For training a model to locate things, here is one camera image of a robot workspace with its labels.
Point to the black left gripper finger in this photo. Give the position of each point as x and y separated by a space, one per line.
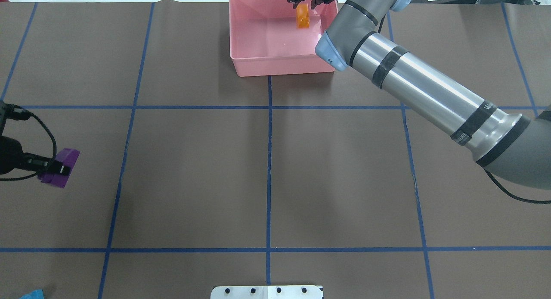
41 164

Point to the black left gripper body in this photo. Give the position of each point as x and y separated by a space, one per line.
10 154

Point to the orange block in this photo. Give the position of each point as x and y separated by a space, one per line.
302 16

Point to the purple block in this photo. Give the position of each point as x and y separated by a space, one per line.
68 157

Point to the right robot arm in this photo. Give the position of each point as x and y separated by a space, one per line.
510 146

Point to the pink plastic box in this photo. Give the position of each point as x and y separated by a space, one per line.
265 39

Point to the long blue studded block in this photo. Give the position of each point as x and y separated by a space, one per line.
35 294

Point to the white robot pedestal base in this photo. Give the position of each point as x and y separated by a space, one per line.
268 292

